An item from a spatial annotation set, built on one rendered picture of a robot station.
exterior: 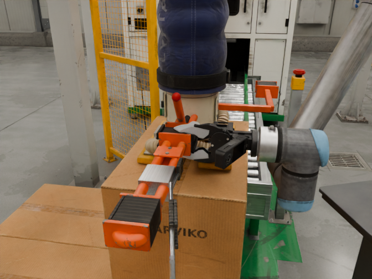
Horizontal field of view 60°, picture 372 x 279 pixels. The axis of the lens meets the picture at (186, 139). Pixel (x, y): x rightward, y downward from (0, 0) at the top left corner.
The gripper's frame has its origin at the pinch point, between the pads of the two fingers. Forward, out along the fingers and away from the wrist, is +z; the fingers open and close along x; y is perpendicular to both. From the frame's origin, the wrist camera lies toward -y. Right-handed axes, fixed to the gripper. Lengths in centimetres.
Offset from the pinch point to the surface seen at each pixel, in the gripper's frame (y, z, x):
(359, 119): 335, -165, -105
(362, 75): 344, -162, -52
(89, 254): 11, 36, -54
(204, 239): -3.6, -7.9, -27.8
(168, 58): 18.2, 6.1, 18.0
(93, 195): 49, 52, -54
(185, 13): 16.9, 0.8, 30.2
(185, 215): -3.5, -2.4, -20.1
